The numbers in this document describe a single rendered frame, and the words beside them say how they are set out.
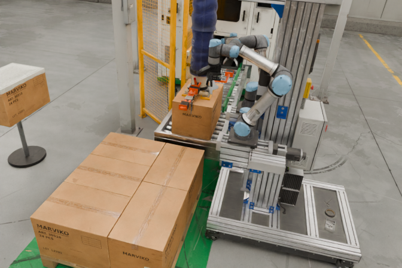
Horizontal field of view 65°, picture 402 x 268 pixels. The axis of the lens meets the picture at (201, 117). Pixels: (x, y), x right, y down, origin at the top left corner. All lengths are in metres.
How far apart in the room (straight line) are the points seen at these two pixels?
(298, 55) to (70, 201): 1.98
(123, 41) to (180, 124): 1.23
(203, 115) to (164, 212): 1.05
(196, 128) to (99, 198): 1.14
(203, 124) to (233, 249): 1.16
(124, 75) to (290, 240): 2.54
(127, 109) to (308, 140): 2.40
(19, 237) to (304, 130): 2.54
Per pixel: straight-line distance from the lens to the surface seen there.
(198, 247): 2.98
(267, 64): 2.17
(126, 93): 4.04
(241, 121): 2.20
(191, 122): 3.13
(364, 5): 11.86
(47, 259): 2.94
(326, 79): 5.80
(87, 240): 2.51
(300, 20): 2.27
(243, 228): 2.87
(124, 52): 3.85
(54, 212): 2.62
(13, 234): 3.36
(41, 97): 3.85
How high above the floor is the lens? 2.34
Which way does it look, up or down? 29 degrees down
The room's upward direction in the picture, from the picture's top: 4 degrees clockwise
